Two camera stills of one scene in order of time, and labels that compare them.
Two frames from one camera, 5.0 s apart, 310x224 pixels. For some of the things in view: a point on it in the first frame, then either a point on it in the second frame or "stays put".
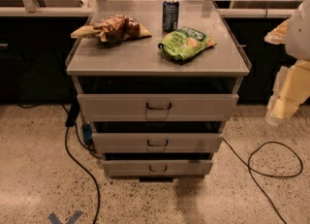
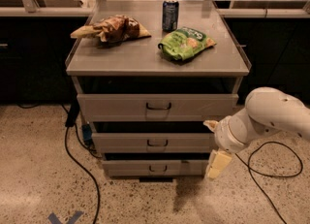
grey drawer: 157,143 stays put
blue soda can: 170,15 stays put
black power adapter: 73,112 stays put
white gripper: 299,37 to 223,136
